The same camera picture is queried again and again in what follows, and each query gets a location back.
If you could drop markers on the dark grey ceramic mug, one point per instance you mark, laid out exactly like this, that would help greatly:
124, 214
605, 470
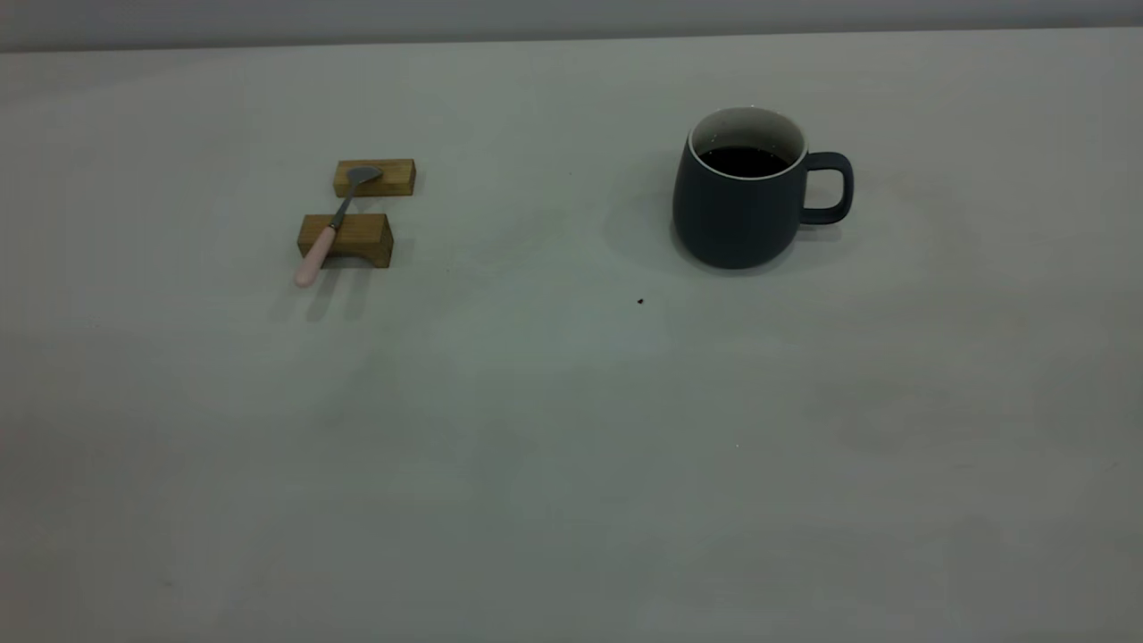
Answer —
732, 219

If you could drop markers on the dark coffee liquid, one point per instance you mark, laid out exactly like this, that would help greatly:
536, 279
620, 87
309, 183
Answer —
743, 162

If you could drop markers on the arched wooden block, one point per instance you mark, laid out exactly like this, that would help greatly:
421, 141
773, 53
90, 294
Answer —
366, 234

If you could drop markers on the rectangular wooden block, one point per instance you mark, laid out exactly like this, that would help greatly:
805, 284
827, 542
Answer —
395, 179

